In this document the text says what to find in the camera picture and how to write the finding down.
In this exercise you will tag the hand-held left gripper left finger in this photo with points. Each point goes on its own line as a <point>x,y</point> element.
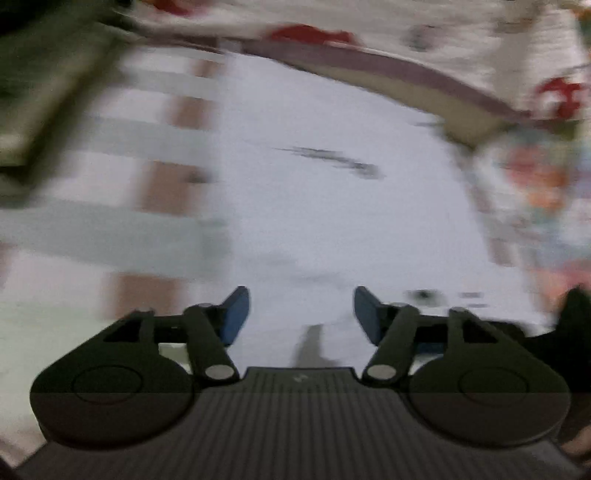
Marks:
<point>235,317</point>

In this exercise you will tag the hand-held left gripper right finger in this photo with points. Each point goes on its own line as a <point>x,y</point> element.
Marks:
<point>367,317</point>

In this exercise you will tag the white t-shirt with dark print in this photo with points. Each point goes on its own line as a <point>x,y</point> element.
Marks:
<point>323,221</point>

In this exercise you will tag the colourful printed cloth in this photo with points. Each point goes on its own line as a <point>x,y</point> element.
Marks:
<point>535,198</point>

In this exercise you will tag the striped grey brown white sheet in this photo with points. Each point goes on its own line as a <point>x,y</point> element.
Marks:
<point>115,194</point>

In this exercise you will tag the white blanket with red flowers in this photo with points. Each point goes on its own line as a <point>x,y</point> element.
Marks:
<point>461,41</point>

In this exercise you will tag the dark green cloth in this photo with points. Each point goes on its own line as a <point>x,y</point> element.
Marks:
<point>41,78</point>

